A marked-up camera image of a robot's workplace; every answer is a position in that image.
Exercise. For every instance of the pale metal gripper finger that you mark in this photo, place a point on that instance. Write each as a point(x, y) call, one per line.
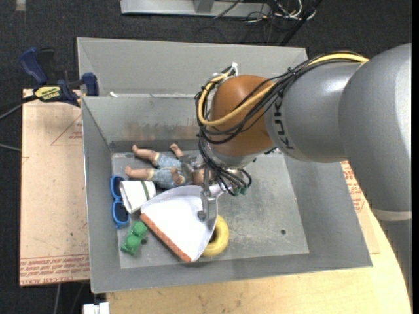
point(203, 208)
point(212, 214)

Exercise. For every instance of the baby doll in blue clothes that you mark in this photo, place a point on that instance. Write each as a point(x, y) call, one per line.
point(163, 172)

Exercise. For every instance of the grey metal bin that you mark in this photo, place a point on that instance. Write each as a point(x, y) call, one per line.
point(262, 218)

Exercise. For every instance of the white cup with green stripe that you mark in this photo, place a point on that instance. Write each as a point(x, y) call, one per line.
point(137, 193)

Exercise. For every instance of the green toy block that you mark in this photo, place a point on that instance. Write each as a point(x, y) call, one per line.
point(133, 239)

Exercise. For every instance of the blue sunglasses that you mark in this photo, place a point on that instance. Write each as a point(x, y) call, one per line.
point(119, 214)

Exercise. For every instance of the brown cardboard board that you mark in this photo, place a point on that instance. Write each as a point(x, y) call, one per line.
point(49, 191)

